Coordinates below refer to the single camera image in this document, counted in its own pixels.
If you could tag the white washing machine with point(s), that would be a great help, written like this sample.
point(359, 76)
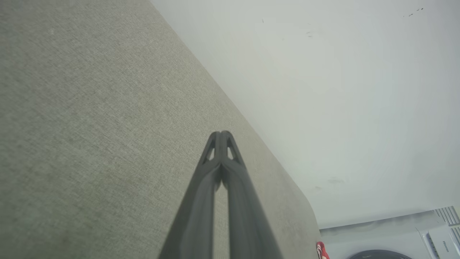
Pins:
point(395, 233)

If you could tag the dark round washing machine door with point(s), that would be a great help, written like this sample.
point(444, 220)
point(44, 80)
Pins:
point(377, 254)

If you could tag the red and white garment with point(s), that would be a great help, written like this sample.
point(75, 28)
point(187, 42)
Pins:
point(322, 251)

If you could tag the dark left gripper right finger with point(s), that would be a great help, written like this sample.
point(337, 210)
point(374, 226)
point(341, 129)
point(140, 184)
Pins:
point(246, 216)

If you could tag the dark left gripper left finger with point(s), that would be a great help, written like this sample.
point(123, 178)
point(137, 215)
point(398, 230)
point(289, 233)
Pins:
point(196, 216)

